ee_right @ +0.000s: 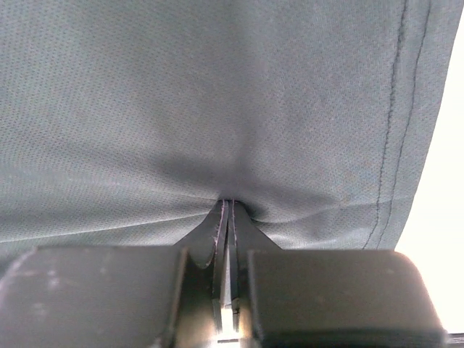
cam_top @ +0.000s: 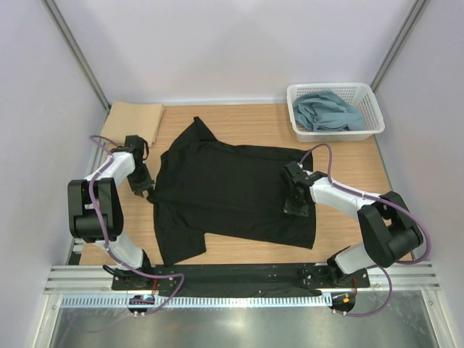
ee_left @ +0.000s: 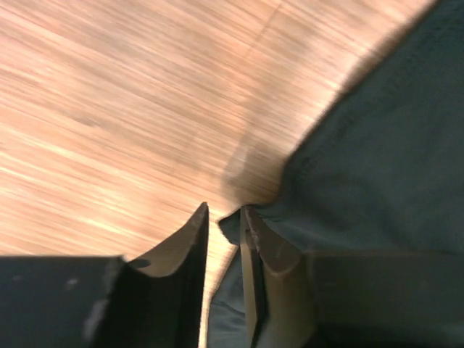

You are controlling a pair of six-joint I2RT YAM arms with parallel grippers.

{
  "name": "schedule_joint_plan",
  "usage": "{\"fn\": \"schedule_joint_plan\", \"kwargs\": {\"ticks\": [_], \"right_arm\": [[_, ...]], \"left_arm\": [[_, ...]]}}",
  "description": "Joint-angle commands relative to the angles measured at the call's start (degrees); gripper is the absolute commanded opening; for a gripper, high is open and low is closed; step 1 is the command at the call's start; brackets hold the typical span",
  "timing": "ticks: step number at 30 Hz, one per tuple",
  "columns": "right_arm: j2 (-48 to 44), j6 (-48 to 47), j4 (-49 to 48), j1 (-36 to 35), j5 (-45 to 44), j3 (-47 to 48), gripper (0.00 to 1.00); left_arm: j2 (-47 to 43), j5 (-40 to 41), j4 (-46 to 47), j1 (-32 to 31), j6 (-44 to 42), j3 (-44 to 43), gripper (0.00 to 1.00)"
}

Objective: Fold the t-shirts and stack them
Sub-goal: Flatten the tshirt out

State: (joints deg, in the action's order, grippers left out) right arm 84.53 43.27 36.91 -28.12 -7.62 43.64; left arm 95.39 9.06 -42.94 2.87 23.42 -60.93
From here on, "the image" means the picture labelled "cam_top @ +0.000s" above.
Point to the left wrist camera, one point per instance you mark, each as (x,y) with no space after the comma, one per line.
(138,145)

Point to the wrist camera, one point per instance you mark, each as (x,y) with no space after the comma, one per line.
(138,145)
(293,173)

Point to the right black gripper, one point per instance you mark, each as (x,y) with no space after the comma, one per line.
(289,208)

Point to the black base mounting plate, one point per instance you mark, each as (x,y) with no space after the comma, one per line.
(238,280)

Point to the aluminium frame rail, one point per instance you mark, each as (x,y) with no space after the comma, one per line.
(81,279)

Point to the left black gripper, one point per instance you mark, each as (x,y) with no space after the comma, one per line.
(146,185)

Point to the black t shirt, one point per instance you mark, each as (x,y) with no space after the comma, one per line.
(207,186)

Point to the blue t shirt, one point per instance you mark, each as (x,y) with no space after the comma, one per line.
(325,111)

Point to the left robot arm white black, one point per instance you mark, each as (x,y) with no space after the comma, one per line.
(95,212)

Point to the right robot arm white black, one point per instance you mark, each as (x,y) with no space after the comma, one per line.
(387,228)

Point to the folded beige t shirt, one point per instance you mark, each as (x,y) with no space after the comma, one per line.
(126,119)

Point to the white plastic basket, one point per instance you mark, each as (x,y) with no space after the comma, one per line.
(359,95)

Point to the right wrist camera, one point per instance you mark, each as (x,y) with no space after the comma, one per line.
(293,173)

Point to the white slotted cable duct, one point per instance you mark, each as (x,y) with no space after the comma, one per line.
(133,302)

